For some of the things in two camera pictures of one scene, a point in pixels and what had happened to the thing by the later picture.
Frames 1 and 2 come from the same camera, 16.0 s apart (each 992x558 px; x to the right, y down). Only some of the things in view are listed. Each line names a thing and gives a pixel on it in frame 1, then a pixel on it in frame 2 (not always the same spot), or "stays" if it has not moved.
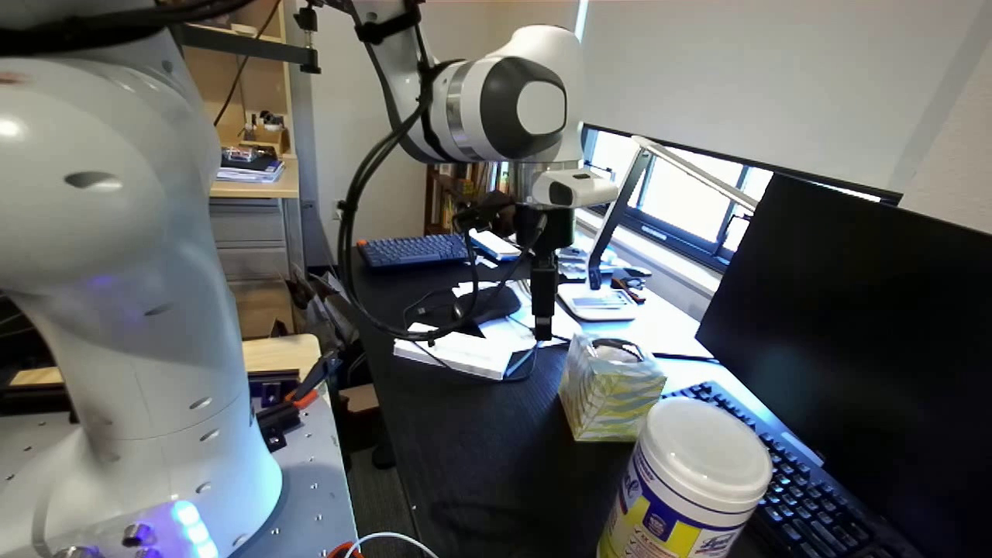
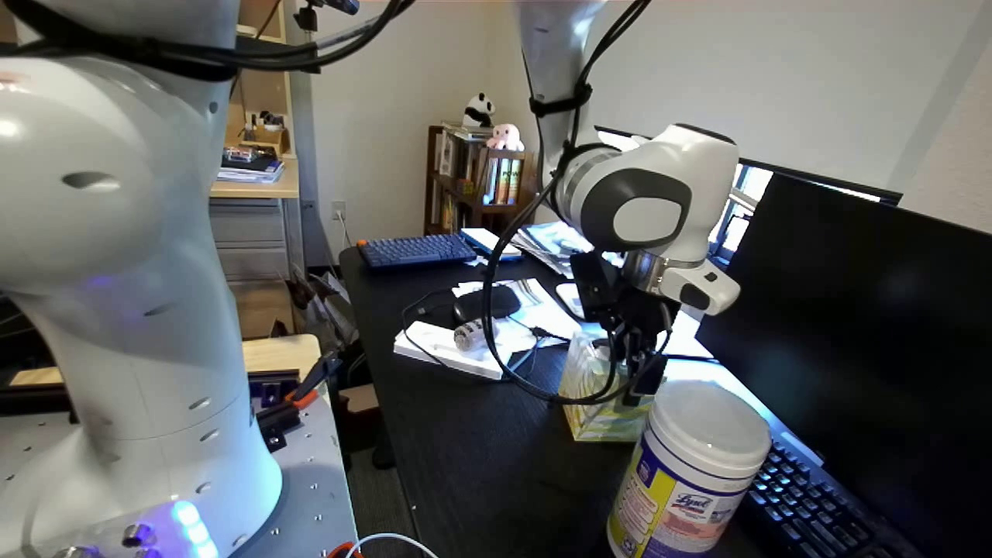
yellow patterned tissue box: (606, 387) stays
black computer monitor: (862, 331) stays
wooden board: (297, 350) stays
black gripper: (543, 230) to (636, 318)
